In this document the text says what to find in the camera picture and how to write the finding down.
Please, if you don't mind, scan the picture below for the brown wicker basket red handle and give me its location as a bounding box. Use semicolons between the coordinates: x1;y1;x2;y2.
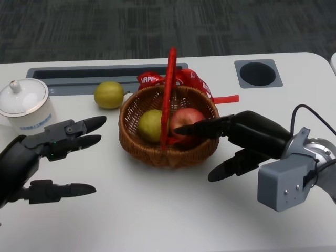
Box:
118;47;221;169

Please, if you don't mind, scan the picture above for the grey table cable tray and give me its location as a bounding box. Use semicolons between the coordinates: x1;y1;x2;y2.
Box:
26;62;189;96

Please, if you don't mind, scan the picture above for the red apple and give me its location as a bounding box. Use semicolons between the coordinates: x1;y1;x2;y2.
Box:
170;108;206;148

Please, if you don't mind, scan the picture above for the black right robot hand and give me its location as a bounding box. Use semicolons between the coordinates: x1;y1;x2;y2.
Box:
174;110;292;183

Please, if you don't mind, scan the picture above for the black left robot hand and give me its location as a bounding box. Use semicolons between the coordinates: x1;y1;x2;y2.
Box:
0;116;107;209

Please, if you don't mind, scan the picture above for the red printed ribbon bow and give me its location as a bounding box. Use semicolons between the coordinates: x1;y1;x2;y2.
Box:
137;68;240;104

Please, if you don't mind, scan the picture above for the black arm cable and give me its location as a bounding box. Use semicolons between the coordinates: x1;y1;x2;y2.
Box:
290;104;336;148

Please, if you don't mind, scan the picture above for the green pear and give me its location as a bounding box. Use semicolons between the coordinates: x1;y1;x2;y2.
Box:
138;109;165;143
93;81;131;110

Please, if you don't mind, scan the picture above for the white lidded ceramic cup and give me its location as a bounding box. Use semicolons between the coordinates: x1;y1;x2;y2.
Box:
0;78;57;133

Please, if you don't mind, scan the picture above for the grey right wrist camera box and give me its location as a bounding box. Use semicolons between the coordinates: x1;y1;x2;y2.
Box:
257;154;317;212

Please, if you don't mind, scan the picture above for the grey round table grommet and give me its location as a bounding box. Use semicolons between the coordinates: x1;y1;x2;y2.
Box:
234;59;284;89

